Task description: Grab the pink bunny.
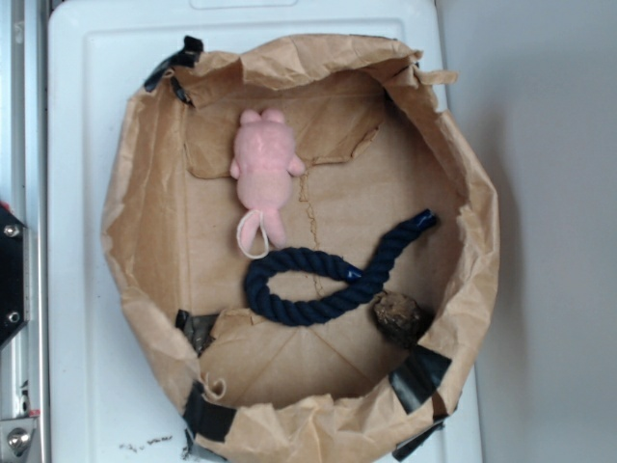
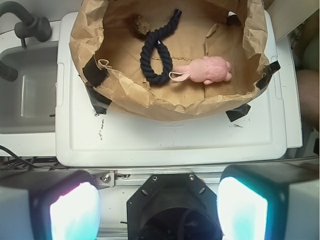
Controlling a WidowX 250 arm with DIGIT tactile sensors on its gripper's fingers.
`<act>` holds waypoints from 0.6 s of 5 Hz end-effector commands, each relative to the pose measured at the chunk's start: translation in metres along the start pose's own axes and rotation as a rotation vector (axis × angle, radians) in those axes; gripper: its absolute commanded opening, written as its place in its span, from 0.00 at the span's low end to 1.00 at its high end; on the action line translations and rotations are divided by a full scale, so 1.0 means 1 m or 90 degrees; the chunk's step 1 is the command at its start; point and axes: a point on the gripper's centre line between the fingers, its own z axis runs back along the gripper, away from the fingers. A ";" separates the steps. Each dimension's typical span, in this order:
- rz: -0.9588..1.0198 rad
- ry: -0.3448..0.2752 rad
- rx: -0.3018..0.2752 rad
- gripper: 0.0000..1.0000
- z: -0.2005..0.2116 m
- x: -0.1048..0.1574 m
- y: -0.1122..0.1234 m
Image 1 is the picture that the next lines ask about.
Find pink plush bunny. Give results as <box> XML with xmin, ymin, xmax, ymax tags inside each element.
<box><xmin>229</xmin><ymin>108</ymin><xmax>306</xmax><ymax>259</ymax></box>

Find brown paper bag bin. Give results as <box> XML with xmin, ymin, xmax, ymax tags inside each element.
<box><xmin>102</xmin><ymin>34</ymin><xmax>499</xmax><ymax>462</ymax></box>

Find brown rock lump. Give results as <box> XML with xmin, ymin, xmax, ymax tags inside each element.
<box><xmin>372</xmin><ymin>291</ymin><xmax>434</xmax><ymax>350</ymax></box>

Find black mounting plate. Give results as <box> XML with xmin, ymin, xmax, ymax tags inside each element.
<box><xmin>1</xmin><ymin>202</ymin><xmax>29</xmax><ymax>348</ymax></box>

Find dark blue twisted rope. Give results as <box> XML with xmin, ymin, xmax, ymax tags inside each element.
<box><xmin>243</xmin><ymin>208</ymin><xmax>441</xmax><ymax>329</ymax></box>

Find metal rail frame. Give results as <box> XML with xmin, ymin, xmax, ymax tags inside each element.
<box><xmin>1</xmin><ymin>1</ymin><xmax>51</xmax><ymax>462</ymax></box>

